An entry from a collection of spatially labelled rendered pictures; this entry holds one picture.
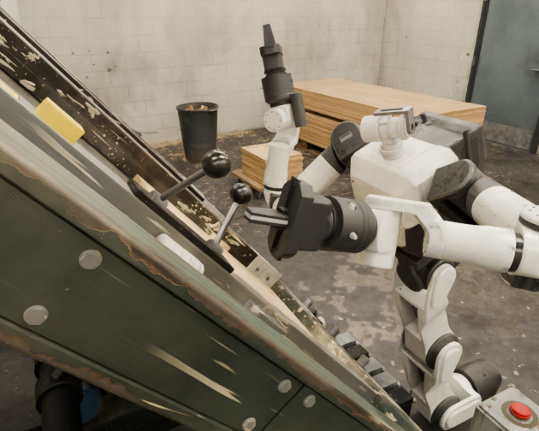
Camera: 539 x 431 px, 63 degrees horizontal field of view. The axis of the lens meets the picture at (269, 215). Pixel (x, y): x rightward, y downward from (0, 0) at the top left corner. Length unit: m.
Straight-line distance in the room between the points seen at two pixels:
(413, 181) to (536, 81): 5.57
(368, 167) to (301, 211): 0.58
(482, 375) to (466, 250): 1.34
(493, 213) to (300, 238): 0.42
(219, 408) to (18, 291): 0.22
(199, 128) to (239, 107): 1.58
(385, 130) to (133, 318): 0.88
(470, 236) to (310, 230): 0.26
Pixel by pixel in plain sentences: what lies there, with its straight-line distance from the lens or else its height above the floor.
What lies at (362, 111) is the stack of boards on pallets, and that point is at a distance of 4.94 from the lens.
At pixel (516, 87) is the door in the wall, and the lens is 6.74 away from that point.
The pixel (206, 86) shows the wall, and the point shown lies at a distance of 6.50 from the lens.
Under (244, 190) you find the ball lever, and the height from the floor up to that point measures 1.42.
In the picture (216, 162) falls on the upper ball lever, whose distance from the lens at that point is 0.55.
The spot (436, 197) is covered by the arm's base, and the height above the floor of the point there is 1.30.
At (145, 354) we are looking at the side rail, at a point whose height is 1.43.
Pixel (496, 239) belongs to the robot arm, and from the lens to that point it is 0.78.
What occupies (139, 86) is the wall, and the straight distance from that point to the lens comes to 6.19.
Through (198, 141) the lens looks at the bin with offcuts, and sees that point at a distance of 5.37.
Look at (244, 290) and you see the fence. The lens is 0.70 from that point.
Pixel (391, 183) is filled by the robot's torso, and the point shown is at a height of 1.30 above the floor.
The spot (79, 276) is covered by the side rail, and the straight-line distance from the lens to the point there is 0.33.
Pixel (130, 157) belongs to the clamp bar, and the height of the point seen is 1.37.
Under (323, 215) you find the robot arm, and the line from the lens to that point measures 0.66.
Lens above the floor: 1.68
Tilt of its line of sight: 25 degrees down
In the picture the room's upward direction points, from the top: straight up
